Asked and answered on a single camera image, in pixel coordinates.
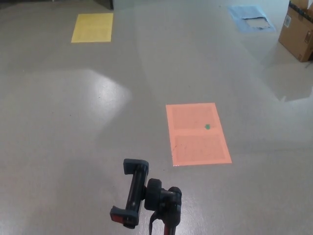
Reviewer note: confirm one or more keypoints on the black tripod phone stand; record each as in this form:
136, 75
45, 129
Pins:
137, 186

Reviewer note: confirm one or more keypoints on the orange paper sheet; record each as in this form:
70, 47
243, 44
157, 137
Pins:
198, 144

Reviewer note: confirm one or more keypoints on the small green sticker dot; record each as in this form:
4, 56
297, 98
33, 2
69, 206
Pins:
207, 126

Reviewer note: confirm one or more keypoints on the yellow paper sheet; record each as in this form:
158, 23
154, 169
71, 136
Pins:
92, 27

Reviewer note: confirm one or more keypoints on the dark furniture base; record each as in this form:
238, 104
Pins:
112, 3

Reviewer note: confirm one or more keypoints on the brown cardboard box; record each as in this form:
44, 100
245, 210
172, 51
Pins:
296, 34

